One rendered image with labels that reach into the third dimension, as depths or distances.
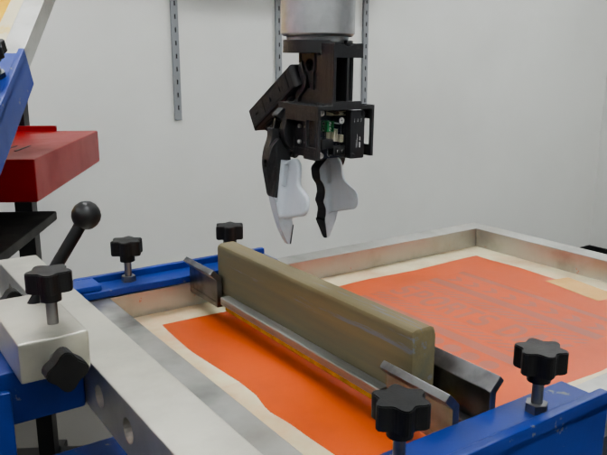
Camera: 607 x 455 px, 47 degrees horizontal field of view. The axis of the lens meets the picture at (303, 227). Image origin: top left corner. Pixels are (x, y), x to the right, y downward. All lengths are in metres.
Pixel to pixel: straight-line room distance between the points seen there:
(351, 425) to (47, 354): 0.29
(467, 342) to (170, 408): 0.46
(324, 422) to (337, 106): 0.31
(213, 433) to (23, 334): 0.20
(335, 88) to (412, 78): 2.91
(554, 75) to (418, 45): 1.11
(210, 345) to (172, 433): 0.37
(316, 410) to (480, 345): 0.26
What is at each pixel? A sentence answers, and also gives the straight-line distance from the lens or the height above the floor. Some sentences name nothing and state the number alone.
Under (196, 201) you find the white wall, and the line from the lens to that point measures 2.95.
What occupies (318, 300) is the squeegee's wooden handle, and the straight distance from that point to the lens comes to 0.75.
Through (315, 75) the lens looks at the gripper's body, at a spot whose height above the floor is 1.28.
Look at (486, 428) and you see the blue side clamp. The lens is 0.62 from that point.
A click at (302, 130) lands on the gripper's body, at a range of 0.71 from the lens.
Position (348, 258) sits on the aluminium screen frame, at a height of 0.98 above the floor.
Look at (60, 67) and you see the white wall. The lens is 2.72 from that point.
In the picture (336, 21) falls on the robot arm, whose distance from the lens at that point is 0.70.
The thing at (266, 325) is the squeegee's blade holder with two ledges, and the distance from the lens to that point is 0.83.
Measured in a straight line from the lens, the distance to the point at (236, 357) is 0.84.
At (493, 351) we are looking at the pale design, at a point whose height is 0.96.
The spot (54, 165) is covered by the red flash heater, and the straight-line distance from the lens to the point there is 1.66.
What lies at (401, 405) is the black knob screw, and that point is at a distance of 0.51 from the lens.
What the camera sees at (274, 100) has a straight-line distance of 0.76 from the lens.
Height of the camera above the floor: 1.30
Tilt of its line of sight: 13 degrees down
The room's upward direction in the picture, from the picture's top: straight up
